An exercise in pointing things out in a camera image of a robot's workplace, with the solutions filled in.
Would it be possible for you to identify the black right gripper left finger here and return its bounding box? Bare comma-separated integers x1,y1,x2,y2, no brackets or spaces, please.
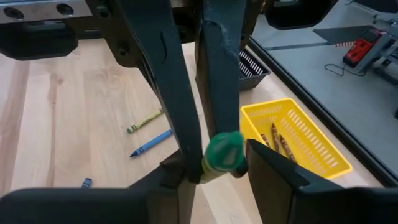
0,151,197,224

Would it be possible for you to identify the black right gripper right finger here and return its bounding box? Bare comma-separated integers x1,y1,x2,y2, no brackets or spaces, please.
245,139,398,224

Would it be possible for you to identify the red black device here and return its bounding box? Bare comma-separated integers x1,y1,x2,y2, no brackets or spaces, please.
343,29,385,68

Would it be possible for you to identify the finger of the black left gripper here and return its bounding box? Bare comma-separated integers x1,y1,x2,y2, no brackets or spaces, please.
119,0,203,184
195,0,248,136

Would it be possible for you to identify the black plastic basket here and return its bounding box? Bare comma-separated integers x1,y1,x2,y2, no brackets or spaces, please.
238,49,271,92

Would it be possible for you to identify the green crayon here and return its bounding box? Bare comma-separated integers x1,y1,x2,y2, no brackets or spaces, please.
126,108,164,134
198,130,249,184

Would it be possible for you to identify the grey metal stand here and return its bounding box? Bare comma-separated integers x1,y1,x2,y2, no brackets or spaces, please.
354,18,398,86

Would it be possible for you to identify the yellow plastic basket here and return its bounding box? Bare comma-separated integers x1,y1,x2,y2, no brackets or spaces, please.
239,97,354,180

